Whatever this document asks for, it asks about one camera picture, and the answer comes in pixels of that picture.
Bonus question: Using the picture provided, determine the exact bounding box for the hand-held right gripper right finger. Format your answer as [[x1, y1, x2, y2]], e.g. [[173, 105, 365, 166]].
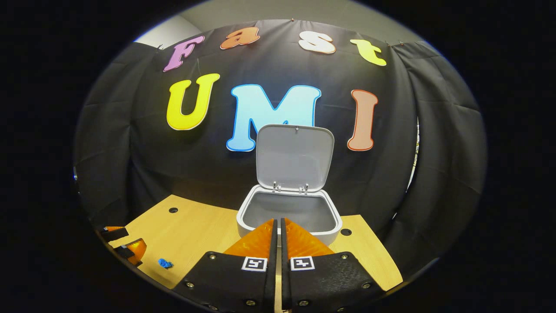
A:
[[280, 217, 385, 313]]

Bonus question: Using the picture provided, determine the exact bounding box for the wooden desktop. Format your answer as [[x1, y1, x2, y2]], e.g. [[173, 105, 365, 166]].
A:
[[106, 194, 404, 313]]

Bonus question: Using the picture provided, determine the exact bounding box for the white desktop garbage bin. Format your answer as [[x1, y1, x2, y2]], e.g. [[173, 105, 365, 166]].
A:
[[236, 124, 343, 246]]

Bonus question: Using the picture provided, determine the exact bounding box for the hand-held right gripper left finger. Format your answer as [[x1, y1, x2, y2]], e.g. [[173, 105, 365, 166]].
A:
[[173, 218, 278, 313]]

